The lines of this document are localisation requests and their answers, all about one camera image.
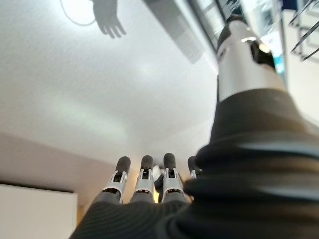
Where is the dishwasher with rack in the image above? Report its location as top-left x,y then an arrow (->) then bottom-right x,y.
288,0 -> 319,62

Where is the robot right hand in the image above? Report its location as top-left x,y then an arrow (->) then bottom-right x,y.
67,14 -> 319,239

